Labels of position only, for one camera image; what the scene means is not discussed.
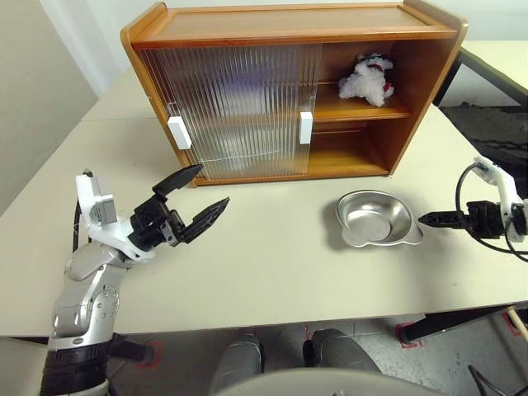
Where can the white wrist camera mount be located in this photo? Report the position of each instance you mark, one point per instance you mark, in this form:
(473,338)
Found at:
(103,222)
(505,185)

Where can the grey robot torso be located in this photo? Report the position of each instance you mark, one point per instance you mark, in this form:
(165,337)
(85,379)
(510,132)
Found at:
(330,383)

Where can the beige side table black frame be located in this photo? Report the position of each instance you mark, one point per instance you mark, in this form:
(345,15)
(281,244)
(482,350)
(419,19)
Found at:
(499,57)

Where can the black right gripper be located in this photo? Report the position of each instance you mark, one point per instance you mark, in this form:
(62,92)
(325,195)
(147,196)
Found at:
(486,220)

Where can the steel bowl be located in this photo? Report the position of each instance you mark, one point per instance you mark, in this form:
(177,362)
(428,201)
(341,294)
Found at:
(371,222)

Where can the ribbed clear sliding door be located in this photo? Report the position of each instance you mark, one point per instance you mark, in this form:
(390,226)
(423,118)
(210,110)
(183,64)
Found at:
(152,82)
(309,78)

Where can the black table leg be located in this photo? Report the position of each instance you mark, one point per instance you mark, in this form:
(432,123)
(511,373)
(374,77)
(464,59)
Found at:
(132,350)
(453,321)

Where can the purple tissue pack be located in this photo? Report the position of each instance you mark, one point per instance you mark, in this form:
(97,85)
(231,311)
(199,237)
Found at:
(245,87)

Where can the white plush toy christmas outfit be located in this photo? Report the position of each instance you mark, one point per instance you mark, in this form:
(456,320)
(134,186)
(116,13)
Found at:
(365,80)

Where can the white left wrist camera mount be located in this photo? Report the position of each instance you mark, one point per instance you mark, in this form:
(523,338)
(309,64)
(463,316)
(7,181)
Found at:
(103,222)

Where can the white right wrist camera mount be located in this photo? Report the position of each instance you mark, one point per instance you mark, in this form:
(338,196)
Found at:
(505,185)

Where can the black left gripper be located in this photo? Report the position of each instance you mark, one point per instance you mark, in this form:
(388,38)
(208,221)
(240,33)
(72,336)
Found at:
(158,222)

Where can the wooden cabinet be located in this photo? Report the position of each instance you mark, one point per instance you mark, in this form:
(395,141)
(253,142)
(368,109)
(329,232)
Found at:
(288,22)

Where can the dark rounded robot leg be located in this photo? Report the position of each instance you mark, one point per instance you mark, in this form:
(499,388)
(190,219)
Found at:
(241,359)
(336,350)

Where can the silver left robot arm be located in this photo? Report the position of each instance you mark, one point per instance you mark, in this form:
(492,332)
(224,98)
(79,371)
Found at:
(86,305)

